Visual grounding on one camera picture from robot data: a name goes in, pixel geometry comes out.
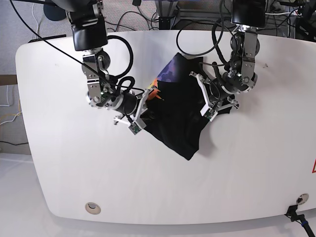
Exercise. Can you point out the silver table grommet right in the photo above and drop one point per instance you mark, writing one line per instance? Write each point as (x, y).
(303, 198)

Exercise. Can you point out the red warning triangle sticker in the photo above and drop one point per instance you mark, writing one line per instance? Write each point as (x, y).
(314, 167)

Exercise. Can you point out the metal frame post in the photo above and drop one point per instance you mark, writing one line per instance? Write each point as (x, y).
(167, 11)

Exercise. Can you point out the black flat bar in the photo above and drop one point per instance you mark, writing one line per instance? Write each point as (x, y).
(48, 38)

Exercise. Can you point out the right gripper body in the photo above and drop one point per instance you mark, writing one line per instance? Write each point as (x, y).
(131, 107)

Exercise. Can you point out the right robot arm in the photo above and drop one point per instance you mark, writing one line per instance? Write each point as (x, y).
(104, 90)

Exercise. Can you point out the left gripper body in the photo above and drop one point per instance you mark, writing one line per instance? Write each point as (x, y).
(213, 95)

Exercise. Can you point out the silver table grommet left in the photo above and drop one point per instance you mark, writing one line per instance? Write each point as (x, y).
(92, 208)

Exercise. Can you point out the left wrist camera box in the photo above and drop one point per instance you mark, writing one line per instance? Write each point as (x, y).
(208, 112)

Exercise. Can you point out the black T-shirt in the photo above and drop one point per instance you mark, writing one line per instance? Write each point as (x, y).
(173, 115)

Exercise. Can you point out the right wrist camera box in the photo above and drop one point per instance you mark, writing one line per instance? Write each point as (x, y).
(136, 127)

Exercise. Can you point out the black clamp with cable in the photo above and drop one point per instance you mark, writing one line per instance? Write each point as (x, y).
(294, 217)

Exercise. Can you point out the silver table grommet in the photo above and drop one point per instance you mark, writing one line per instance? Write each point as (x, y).
(92, 208)
(303, 198)

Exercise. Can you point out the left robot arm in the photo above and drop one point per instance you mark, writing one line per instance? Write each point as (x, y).
(239, 75)

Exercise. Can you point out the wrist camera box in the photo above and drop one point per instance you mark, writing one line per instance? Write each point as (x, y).
(136, 127)
(208, 112)

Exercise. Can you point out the round dark stand base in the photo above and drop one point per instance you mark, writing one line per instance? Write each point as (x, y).
(54, 13)

